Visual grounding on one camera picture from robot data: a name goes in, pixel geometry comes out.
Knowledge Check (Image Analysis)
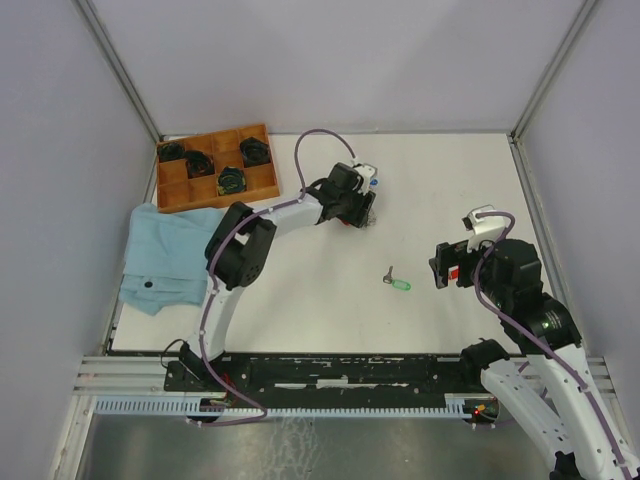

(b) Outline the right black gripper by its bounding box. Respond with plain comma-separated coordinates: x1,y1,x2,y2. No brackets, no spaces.
428,234,510,307

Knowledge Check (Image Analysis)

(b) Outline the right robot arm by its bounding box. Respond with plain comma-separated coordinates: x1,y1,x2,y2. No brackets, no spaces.
429,239,639,479

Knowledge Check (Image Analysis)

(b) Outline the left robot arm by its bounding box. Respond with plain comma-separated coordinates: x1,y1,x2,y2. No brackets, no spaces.
179,163,377,390

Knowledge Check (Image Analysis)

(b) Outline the green tag key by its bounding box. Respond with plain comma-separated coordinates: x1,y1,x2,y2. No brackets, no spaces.
382,266,412,291

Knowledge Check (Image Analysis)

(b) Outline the black coil top right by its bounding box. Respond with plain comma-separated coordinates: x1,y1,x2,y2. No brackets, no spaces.
239,137,271,168

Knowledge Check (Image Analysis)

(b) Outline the black coil with green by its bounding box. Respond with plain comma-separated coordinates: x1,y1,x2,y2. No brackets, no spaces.
216,166,247,196

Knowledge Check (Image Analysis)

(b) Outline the wooden compartment tray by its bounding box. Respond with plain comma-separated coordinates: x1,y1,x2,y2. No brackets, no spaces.
156,124,280,213

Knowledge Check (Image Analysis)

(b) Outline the black coil top left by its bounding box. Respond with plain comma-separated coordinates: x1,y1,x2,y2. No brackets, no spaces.
156,141,185,163

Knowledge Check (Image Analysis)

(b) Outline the light blue cloth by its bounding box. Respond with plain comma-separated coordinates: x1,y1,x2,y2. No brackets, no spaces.
119,203,224,316

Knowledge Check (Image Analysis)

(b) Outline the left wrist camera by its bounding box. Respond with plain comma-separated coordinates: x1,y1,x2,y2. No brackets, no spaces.
352,160,378,195

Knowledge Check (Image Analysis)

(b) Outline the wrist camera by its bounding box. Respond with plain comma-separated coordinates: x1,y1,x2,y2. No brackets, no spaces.
352,160,378,195
462,205,507,253

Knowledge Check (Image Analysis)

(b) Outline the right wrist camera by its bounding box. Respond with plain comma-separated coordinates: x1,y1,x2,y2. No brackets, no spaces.
462,205,507,253

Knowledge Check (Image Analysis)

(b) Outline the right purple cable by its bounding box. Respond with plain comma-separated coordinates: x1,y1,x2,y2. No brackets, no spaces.
472,211,627,471

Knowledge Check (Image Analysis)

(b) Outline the slotted cable duct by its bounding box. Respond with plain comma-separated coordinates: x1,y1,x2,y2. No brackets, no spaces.
93,394,501,416

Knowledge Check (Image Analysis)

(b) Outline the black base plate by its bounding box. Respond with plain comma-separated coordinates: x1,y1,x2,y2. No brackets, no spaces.
164,352,489,412

